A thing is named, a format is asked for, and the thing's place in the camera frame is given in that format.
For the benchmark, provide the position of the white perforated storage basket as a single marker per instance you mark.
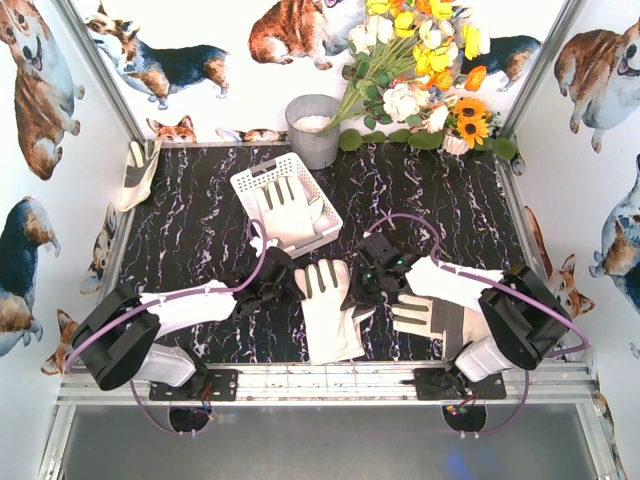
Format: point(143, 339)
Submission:
point(244, 183)

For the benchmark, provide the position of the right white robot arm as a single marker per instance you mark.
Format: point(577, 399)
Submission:
point(490, 321)

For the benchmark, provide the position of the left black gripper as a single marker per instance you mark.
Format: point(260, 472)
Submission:
point(273, 280)

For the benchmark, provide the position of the left back corner glove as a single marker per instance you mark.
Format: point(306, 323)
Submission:
point(141, 165)

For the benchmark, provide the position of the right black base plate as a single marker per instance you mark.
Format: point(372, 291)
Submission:
point(442, 384)

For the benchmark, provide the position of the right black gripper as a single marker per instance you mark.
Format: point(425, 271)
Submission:
point(367, 282)

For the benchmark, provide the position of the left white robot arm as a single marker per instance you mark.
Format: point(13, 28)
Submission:
point(117, 342)

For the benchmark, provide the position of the front aluminium rail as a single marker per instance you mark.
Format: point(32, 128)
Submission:
point(394, 383)

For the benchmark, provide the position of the artificial flower bouquet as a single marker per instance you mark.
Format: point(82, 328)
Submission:
point(404, 59)

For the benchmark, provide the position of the small sunflower pot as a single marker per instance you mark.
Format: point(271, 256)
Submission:
point(469, 125)

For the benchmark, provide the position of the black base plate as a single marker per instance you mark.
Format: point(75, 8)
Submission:
point(442, 384)
point(215, 385)

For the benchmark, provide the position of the white work glove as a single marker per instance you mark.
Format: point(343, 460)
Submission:
point(286, 212)

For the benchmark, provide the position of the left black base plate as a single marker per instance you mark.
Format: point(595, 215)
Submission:
point(215, 385)

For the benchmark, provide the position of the grey metal bucket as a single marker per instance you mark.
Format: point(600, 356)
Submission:
point(312, 135)

